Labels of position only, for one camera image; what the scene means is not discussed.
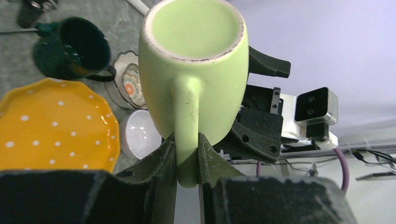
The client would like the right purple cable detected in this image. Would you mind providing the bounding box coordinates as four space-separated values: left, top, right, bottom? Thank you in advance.
256 147 350 194

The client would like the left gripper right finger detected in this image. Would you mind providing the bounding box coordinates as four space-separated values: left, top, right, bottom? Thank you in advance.
198 134 357 224

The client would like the white bowl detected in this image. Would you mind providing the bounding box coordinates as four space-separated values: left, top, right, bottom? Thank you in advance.
120 110 162 160

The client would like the yellow polka dot plate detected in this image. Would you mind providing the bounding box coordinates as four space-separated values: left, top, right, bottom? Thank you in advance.
0 78 120 173

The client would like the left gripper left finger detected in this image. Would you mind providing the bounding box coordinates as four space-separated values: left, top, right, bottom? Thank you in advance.
0 135 176 224

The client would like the light green mug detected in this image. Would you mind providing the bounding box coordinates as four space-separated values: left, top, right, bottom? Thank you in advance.
139 0 249 188

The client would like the dark green mug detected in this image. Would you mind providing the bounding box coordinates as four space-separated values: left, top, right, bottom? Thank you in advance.
32 17 116 82

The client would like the floral scalloped small plate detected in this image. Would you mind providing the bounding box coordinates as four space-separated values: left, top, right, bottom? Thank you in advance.
105 51 147 110

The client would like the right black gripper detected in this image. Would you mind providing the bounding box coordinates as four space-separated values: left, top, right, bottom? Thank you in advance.
214 46 291 163

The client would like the white PVC pipe frame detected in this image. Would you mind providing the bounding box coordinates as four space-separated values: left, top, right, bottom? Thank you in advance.
127 0 149 16

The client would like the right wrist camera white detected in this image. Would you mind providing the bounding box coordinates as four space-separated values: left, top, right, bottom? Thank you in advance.
280 87 339 150

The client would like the green handled screwdriver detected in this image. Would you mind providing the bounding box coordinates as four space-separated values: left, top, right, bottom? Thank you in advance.
0 22 59 36

